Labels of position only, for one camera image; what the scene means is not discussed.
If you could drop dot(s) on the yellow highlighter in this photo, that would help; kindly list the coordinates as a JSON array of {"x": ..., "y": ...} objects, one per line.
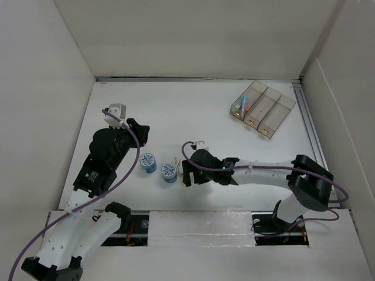
[{"x": 187, "y": 179}]

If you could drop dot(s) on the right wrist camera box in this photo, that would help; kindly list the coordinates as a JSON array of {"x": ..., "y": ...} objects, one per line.
[{"x": 200, "y": 145}]

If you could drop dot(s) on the front black mounting rail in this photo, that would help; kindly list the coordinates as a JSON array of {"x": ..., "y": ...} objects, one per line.
[{"x": 136, "y": 232}]

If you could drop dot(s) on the middle clear organizer bin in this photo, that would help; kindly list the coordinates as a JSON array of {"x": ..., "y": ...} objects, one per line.
[{"x": 261, "y": 107}]

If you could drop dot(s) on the blue highlighter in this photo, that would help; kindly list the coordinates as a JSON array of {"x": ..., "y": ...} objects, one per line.
[{"x": 243, "y": 105}]

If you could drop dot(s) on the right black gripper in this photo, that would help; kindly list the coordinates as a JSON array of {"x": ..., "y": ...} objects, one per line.
[{"x": 187, "y": 168}]

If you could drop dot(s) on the left blue slime jar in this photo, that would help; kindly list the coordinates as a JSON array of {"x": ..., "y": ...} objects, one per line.
[{"x": 148, "y": 162}]

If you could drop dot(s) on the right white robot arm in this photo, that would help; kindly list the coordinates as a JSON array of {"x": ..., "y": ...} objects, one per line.
[{"x": 309, "y": 183}]

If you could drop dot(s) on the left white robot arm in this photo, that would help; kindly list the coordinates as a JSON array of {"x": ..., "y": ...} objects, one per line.
[{"x": 75, "y": 237}]

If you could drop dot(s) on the blue slime jar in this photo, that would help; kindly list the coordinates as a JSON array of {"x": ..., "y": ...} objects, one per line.
[
  {"x": 169, "y": 172},
  {"x": 148, "y": 162}
]

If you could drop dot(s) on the right blue slime jar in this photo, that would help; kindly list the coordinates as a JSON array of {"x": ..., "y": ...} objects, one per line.
[{"x": 169, "y": 172}]

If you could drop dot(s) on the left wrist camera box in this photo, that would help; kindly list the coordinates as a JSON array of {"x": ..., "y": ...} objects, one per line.
[{"x": 119, "y": 111}]

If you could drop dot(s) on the clear organizer bin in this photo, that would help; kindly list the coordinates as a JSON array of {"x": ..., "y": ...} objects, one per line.
[
  {"x": 261, "y": 107},
  {"x": 254, "y": 91},
  {"x": 275, "y": 117}
]

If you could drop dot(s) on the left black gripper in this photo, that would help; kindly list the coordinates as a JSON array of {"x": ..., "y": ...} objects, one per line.
[{"x": 142, "y": 130}]

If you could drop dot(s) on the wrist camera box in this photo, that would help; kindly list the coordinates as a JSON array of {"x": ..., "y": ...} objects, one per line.
[
  {"x": 200, "y": 145},
  {"x": 119, "y": 111}
]

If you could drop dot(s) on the right clear organizer bin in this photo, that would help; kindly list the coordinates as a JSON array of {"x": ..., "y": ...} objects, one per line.
[{"x": 275, "y": 117}]

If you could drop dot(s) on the aluminium rail back edge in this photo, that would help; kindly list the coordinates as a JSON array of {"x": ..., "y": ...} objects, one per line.
[{"x": 165, "y": 79}]

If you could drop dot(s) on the left clear organizer bin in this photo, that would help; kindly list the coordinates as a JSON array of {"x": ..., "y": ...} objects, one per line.
[{"x": 254, "y": 91}]

